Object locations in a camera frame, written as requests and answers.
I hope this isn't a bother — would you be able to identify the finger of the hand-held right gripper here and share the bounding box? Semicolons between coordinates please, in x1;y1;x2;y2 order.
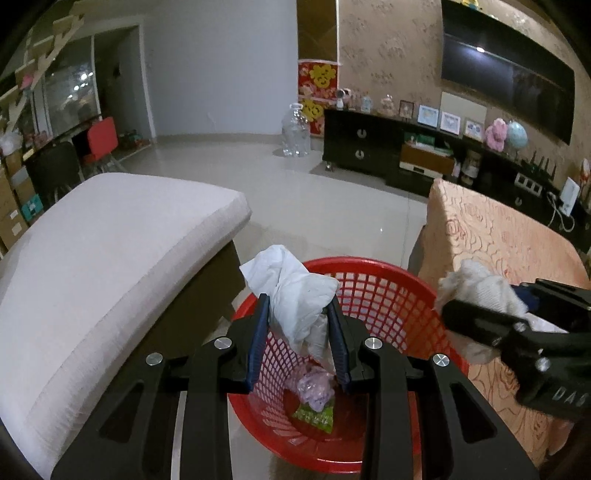
441;298;570;371
510;278;591;334

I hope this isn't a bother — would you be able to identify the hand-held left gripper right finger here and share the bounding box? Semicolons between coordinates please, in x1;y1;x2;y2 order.
325;298;541;480

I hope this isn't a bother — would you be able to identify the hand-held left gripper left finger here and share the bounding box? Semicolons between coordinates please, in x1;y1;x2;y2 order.
51;293;271;480

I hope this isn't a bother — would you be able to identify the white cloth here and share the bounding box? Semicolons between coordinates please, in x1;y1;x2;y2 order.
436;259;568;365

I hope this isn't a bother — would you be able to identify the white tissue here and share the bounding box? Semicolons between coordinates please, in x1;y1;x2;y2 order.
239;244;340;356

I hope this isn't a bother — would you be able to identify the red plastic mesh basket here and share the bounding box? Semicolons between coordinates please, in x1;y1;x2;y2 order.
226;257;469;474

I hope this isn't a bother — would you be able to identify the green snack packet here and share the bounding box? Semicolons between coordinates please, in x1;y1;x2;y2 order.
292;401;335;435

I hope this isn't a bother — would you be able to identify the rose patterned tablecloth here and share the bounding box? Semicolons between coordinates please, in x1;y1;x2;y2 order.
409;178;591;467

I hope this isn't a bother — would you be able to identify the black router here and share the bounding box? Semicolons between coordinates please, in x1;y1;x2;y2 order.
522;154;557;174

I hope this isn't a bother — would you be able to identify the light blue globe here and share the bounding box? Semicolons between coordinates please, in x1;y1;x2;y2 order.
505;121;528;149

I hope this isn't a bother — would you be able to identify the white cushioned sofa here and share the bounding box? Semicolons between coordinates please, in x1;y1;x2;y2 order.
0;173;252;480

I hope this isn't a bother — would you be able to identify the pink plush toy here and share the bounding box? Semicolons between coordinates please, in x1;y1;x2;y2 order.
485;117;509;151

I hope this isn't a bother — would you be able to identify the black television cabinet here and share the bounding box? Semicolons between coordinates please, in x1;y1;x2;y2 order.
322;108;591;259

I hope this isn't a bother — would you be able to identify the clear water jug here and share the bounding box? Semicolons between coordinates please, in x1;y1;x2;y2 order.
281;102;311;158

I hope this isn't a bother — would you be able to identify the beige board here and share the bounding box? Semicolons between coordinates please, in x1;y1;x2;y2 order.
441;91;488;125

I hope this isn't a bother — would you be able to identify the red chair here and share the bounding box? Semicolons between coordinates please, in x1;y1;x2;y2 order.
85;117;123;169

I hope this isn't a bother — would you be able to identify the black chair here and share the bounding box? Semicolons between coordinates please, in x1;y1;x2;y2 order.
23;141;86;206

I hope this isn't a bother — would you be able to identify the stack of cardboard boxes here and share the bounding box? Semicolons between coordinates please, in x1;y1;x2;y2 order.
0;152;44;259

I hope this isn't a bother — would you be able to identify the white plastic bag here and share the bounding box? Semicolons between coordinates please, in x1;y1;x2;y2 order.
0;131;24;155

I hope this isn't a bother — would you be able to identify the wooden staircase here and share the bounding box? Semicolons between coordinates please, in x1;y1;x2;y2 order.
0;0;88;121

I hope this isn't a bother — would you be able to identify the white wall device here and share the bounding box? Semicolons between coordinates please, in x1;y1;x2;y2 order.
561;178;580;215

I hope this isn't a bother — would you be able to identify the wall television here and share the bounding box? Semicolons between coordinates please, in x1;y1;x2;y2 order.
441;0;575;144

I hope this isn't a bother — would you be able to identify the red festive wall poster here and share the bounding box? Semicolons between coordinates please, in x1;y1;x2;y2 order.
298;58;340;137

